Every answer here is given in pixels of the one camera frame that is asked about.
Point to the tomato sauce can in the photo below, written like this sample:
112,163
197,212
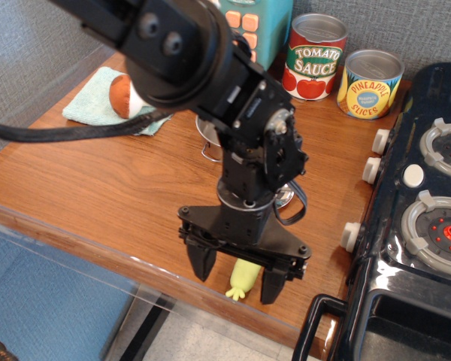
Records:
316,46

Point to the plush mushroom toy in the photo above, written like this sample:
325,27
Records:
124,99

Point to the spoon with yellow handle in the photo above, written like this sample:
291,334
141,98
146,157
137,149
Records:
245,273

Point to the stainless steel pot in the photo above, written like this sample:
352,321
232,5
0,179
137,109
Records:
211,147

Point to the light teal towel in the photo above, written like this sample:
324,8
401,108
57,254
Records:
91,105

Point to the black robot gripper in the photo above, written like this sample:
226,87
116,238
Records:
251,231

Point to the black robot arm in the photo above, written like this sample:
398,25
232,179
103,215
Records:
180,55

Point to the teal toy microwave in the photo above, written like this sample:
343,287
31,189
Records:
265,25

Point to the pineapple slices can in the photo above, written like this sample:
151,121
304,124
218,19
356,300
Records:
370,81

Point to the black toy stove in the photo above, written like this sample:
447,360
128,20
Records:
398,305

